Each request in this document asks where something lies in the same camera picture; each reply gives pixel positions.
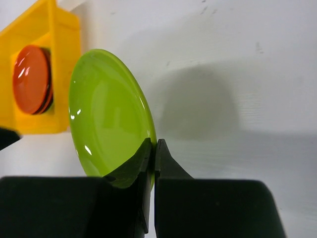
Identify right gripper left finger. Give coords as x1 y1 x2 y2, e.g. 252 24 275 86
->
0 138 152 238

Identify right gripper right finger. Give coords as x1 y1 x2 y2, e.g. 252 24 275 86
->
155 139 286 238

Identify green plate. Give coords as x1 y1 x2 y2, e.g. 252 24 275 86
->
68 49 157 177

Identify orange plate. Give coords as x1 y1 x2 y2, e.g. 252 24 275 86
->
12 45 48 115

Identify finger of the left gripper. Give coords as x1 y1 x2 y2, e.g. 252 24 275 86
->
0 127 21 150

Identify yellow plastic bin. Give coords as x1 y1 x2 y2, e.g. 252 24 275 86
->
0 0 81 134

